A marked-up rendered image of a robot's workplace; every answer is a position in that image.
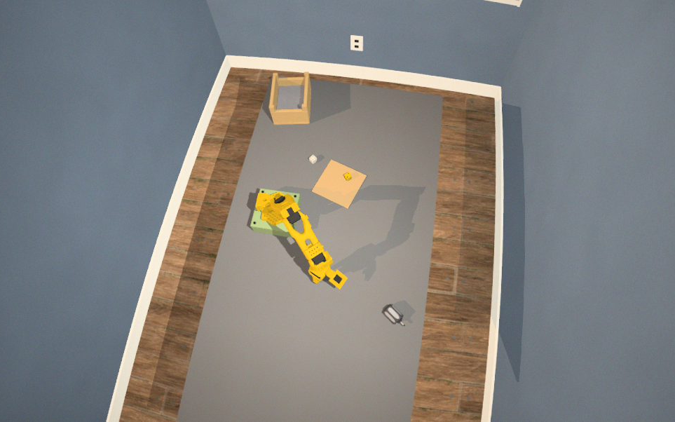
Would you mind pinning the light wooden crate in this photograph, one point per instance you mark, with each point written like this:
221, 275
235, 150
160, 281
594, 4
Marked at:
291, 99

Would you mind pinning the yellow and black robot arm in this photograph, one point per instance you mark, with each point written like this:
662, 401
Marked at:
289, 210

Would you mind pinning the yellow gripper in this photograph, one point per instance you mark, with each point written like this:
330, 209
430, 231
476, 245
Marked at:
336, 278

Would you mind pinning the tan mat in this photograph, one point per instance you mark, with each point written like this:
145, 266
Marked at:
333, 186

